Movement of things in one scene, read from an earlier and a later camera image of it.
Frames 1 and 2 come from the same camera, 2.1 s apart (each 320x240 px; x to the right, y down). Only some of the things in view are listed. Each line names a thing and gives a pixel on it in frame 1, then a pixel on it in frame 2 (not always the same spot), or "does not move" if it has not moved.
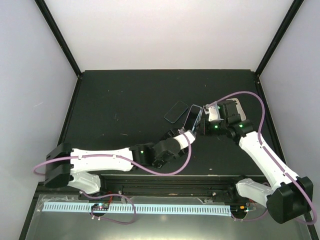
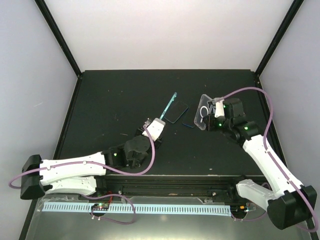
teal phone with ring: [193, 118] to [169, 105]
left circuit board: [100, 207] does not move
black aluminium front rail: [152, 186] does not move
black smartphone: [176, 111] does not move
